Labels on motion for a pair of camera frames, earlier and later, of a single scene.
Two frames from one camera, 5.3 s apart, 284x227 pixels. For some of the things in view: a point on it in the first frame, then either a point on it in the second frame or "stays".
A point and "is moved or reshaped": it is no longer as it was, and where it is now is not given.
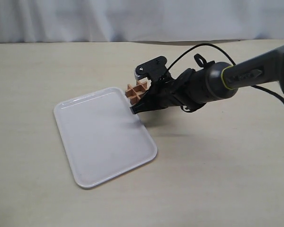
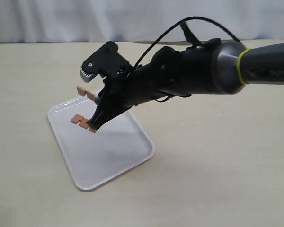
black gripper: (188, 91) to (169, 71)
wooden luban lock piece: (133, 95) is moved or reshaped
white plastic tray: (100, 137) stays
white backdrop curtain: (139, 21) stays
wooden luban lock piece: (138, 90) is moved or reshaped
